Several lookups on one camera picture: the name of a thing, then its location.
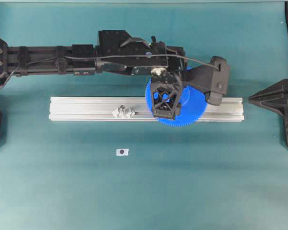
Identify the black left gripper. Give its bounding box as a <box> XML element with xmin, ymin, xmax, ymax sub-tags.
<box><xmin>149</xmin><ymin>71</ymin><xmax>182</xmax><ymax>120</ymax></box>

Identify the silver aluminium extrusion rail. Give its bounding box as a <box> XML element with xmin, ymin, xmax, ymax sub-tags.
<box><xmin>48</xmin><ymin>97</ymin><xmax>244</xmax><ymax>122</ymax></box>

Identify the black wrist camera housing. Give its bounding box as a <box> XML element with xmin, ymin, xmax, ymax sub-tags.
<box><xmin>183</xmin><ymin>56</ymin><xmax>230</xmax><ymax>106</ymax></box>

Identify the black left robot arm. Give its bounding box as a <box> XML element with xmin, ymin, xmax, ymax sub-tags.
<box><xmin>0</xmin><ymin>30</ymin><xmax>187</xmax><ymax>120</ymax></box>

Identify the black camera cable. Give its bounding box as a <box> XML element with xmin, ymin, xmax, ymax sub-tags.
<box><xmin>12</xmin><ymin>53</ymin><xmax>221</xmax><ymax>72</ymax></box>

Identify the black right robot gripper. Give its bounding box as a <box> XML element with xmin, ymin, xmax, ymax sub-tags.
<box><xmin>248</xmin><ymin>79</ymin><xmax>288</xmax><ymax>146</ymax></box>

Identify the large blue plastic gear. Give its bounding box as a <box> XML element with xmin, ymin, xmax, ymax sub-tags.
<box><xmin>145</xmin><ymin>68</ymin><xmax>207</xmax><ymax>127</ymax></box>

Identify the white bracket below lower shaft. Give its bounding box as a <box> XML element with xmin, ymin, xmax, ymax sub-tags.
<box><xmin>124</xmin><ymin>108</ymin><xmax>136</xmax><ymax>119</ymax></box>

